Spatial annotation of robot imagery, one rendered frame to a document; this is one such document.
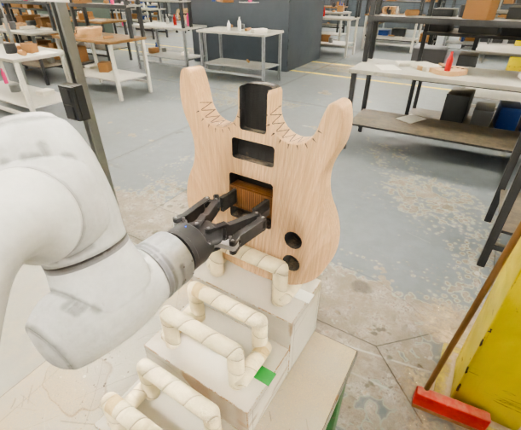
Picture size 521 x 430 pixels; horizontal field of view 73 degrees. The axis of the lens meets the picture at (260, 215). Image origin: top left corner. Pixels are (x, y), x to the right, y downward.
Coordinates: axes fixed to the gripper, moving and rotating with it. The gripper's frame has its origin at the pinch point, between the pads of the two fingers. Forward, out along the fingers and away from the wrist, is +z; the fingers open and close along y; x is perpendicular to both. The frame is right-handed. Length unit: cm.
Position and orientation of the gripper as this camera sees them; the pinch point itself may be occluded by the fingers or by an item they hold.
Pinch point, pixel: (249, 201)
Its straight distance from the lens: 69.7
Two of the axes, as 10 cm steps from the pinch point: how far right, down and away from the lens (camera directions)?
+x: 0.2, -8.5, -5.2
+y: 8.4, 3.0, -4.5
